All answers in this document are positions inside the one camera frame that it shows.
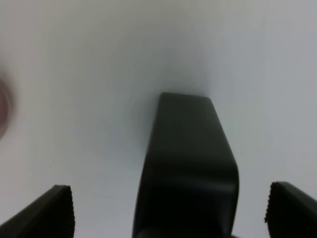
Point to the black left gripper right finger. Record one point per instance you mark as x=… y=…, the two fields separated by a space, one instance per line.
x=290 y=212

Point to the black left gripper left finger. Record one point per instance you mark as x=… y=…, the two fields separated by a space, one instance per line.
x=50 y=216

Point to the translucent pink plastic cup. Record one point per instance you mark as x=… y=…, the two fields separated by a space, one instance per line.
x=6 y=104

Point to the dark green shampoo bottle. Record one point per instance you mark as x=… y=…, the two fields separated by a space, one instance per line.
x=189 y=185

